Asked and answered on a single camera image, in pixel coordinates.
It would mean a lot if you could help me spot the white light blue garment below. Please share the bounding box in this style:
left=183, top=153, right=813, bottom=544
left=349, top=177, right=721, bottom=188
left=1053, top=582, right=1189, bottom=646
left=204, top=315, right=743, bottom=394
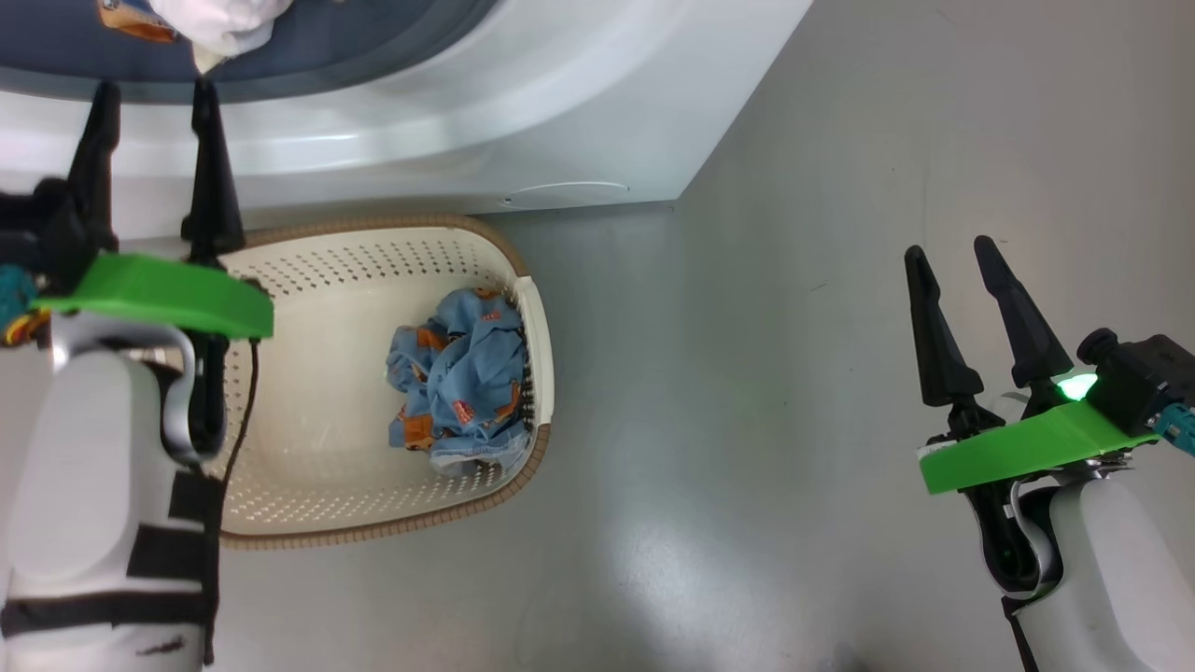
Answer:
left=98, top=0, right=295, bottom=76

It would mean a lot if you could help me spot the white front-load washing machine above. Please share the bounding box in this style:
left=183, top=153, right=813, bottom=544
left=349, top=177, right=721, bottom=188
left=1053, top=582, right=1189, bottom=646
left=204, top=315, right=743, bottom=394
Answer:
left=0, top=0, right=815, bottom=239

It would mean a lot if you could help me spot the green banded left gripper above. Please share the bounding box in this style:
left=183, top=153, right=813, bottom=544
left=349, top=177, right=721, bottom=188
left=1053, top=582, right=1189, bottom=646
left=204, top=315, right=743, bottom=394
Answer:
left=28, top=79, right=274, bottom=466

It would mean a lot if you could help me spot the blue garment with orange print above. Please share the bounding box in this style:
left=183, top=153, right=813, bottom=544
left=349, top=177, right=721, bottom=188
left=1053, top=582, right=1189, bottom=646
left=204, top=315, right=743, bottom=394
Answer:
left=386, top=287, right=531, bottom=477

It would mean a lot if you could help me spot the teal plug left camera cable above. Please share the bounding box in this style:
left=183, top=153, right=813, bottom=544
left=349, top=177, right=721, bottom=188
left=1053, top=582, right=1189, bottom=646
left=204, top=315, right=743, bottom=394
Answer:
left=0, top=264, right=52, bottom=348

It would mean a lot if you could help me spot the cream perforated laundry basket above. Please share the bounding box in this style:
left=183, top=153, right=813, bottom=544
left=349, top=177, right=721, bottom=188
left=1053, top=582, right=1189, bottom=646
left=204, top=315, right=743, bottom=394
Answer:
left=201, top=215, right=556, bottom=550

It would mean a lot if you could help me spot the teal plug right camera cable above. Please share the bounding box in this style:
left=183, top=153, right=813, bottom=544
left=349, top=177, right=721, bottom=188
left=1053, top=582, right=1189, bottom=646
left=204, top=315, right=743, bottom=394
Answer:
left=1153, top=403, right=1195, bottom=458

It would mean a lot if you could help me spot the round white filter cover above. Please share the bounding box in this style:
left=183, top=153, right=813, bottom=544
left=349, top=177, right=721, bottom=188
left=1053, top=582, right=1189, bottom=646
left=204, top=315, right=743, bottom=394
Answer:
left=498, top=181, right=631, bottom=209

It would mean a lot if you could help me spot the teal plug camera cable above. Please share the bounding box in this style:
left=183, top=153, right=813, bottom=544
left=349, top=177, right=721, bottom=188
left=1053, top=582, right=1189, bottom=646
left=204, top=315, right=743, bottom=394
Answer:
left=0, top=264, right=52, bottom=348
left=1153, top=403, right=1195, bottom=458

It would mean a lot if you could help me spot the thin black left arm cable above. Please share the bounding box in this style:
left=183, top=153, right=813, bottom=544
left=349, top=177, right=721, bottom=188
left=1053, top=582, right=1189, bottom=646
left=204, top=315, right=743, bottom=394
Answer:
left=219, top=338, right=262, bottom=524

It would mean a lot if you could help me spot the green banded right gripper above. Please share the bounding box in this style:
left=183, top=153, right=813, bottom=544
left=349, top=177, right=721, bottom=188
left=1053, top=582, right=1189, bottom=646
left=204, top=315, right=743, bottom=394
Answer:
left=904, top=235, right=1165, bottom=598

